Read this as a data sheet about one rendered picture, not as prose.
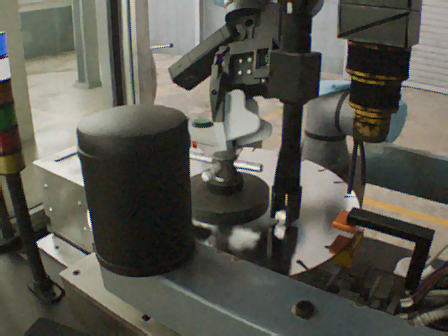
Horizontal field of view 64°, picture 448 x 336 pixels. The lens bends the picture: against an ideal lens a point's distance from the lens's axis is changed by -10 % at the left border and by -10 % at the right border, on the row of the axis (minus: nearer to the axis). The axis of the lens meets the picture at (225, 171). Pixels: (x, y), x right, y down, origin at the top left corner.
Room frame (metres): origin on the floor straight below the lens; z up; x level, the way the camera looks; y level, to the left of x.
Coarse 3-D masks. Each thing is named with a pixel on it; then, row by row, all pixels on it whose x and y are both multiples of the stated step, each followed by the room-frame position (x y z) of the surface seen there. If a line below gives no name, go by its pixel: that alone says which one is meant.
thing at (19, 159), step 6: (18, 150) 0.47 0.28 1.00; (0, 156) 0.45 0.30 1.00; (6, 156) 0.45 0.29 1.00; (12, 156) 0.46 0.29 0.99; (18, 156) 0.46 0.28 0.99; (0, 162) 0.45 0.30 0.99; (6, 162) 0.45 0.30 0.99; (12, 162) 0.45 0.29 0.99; (18, 162) 0.46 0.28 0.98; (24, 162) 0.48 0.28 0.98; (0, 168) 0.45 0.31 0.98; (6, 168) 0.45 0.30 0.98; (12, 168) 0.45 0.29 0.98; (18, 168) 0.46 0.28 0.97; (24, 168) 0.47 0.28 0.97; (0, 174) 0.45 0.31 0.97; (6, 174) 0.45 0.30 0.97; (12, 174) 0.45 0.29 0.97
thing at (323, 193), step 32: (192, 160) 0.54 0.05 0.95; (256, 160) 0.54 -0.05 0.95; (320, 192) 0.44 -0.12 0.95; (352, 192) 0.44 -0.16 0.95; (224, 224) 0.37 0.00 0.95; (256, 224) 0.37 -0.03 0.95; (320, 224) 0.36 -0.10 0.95; (256, 256) 0.31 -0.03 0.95; (288, 256) 0.31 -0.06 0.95; (320, 256) 0.31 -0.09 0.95
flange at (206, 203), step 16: (192, 176) 0.47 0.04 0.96; (240, 176) 0.43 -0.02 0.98; (256, 176) 0.47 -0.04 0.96; (192, 192) 0.42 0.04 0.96; (208, 192) 0.42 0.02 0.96; (224, 192) 0.41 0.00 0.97; (240, 192) 0.42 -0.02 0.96; (256, 192) 0.42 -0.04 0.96; (192, 208) 0.39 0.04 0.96; (208, 208) 0.38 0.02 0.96; (224, 208) 0.38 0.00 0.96; (240, 208) 0.38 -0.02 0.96; (256, 208) 0.39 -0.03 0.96
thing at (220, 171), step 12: (192, 156) 0.44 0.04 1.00; (204, 156) 0.44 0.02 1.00; (216, 156) 0.43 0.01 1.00; (228, 156) 0.43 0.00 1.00; (216, 168) 0.40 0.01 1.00; (228, 168) 0.42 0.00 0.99; (240, 168) 0.42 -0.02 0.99; (252, 168) 0.41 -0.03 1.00; (216, 180) 0.42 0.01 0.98; (228, 180) 0.42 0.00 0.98
